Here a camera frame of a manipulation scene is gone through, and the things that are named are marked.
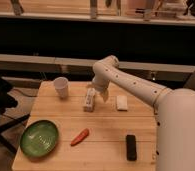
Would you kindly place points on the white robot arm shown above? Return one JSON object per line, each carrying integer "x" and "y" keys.
{"x": 175, "y": 113}

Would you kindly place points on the wooden table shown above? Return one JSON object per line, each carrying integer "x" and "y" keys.
{"x": 104, "y": 149}

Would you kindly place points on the black rectangular remote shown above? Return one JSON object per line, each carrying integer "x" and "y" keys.
{"x": 131, "y": 151}

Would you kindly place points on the green ceramic bowl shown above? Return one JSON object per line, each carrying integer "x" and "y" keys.
{"x": 39, "y": 139}

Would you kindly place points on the black office chair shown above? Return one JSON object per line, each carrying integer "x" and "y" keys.
{"x": 7, "y": 101}

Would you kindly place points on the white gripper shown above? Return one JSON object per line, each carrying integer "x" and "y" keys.
{"x": 104, "y": 95}

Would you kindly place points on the white bottle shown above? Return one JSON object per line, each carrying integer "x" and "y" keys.
{"x": 89, "y": 101}

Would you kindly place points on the white paper cup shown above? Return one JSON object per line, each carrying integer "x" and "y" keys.
{"x": 61, "y": 86}

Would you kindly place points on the white folded cloth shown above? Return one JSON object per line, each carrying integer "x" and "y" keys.
{"x": 121, "y": 103}

